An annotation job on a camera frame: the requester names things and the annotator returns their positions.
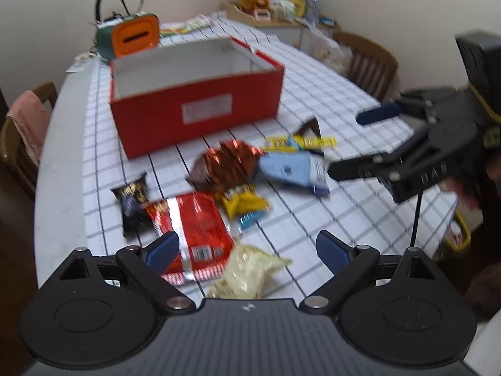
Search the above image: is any colourful striped packet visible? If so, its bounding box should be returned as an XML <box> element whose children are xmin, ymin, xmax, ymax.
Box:
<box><xmin>158</xmin><ymin>13</ymin><xmax>214</xmax><ymax>38</ymax></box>

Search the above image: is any red snack packet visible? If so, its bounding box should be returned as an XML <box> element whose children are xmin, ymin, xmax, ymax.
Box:
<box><xmin>144</xmin><ymin>192</ymin><xmax>235</xmax><ymax>285</ymax></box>

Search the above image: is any brown foil snack packet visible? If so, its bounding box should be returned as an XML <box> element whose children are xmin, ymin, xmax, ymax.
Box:
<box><xmin>186</xmin><ymin>140</ymin><xmax>264</xmax><ymax>192</ymax></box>

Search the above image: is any black snack packet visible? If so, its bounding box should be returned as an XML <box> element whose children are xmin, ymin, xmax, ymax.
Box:
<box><xmin>110</xmin><ymin>171</ymin><xmax>151</xmax><ymax>238</ymax></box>

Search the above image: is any pink towel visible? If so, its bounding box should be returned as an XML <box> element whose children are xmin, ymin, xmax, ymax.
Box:
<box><xmin>10</xmin><ymin>90</ymin><xmax>51</xmax><ymax>165</ymax></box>

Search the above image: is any dark brown snack packet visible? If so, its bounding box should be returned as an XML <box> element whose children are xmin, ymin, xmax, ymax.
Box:
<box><xmin>294</xmin><ymin>117</ymin><xmax>322</xmax><ymax>138</ymax></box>

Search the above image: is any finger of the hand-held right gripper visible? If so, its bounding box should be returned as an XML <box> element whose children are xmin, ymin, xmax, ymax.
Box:
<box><xmin>356</xmin><ymin>88</ymin><xmax>469</xmax><ymax>127</ymax></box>
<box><xmin>327</xmin><ymin>152</ymin><xmax>402</xmax><ymax>183</ymax></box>

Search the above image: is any pale yellow snack packet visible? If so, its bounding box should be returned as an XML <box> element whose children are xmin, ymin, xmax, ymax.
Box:
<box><xmin>207</xmin><ymin>244</ymin><xmax>293</xmax><ymax>300</ymax></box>

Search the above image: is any orange green tissue box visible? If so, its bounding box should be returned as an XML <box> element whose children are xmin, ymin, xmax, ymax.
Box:
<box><xmin>96</xmin><ymin>13</ymin><xmax>161</xmax><ymax>60</ymax></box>

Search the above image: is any light blue snack packet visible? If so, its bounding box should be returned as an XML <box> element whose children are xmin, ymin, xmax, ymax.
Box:
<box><xmin>258</xmin><ymin>151</ymin><xmax>331</xmax><ymax>196</ymax></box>

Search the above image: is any wooden chair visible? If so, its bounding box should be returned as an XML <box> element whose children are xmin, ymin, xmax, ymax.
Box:
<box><xmin>333</xmin><ymin>31</ymin><xmax>398</xmax><ymax>102</ymax></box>
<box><xmin>0</xmin><ymin>82</ymin><xmax>59</xmax><ymax>200</ymax></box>

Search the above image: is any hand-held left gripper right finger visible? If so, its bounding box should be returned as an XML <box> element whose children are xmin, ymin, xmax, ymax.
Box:
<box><xmin>299</xmin><ymin>230</ymin><xmax>437</xmax><ymax>314</ymax></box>

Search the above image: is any clear plastic bag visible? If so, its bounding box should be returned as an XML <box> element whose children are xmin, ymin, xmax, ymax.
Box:
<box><xmin>309</xmin><ymin>27</ymin><xmax>353</xmax><ymax>75</ymax></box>

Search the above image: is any small white packet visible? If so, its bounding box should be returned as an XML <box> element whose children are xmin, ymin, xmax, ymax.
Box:
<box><xmin>66</xmin><ymin>51</ymin><xmax>98</xmax><ymax>73</ymax></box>

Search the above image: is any red cardboard box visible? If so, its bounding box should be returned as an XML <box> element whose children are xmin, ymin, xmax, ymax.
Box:
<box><xmin>109</xmin><ymin>36</ymin><xmax>286</xmax><ymax>160</ymax></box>

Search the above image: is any yellow container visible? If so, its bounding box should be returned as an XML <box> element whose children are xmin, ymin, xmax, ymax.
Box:
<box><xmin>434</xmin><ymin>200</ymin><xmax>472</xmax><ymax>259</ymax></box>

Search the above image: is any wooden tray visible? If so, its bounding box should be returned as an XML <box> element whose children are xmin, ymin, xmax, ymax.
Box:
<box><xmin>221</xmin><ymin>2</ymin><xmax>310</xmax><ymax>29</ymax></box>

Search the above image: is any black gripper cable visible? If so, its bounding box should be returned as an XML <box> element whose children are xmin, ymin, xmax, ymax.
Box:
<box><xmin>409</xmin><ymin>192</ymin><xmax>424</xmax><ymax>248</ymax></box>

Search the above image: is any flat yellow cartoon packet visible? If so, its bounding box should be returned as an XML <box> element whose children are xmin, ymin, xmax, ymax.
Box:
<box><xmin>262</xmin><ymin>135</ymin><xmax>338</xmax><ymax>153</ymax></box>

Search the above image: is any blue candy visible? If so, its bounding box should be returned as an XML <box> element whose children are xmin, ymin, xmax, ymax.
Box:
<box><xmin>237</xmin><ymin>211</ymin><xmax>267</xmax><ymax>230</ymax></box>

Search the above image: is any white checked tablecloth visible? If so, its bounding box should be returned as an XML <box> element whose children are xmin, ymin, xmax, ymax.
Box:
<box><xmin>80</xmin><ymin>12</ymin><xmax>460</xmax><ymax>302</ymax></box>

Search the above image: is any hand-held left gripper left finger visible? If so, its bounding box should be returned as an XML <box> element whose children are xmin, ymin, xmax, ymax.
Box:
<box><xmin>59</xmin><ymin>230</ymin><xmax>196</xmax><ymax>314</ymax></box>

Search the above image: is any small yellow snack packet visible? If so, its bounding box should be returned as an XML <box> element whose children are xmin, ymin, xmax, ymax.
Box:
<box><xmin>216</xmin><ymin>184</ymin><xmax>271</xmax><ymax>220</ymax></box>

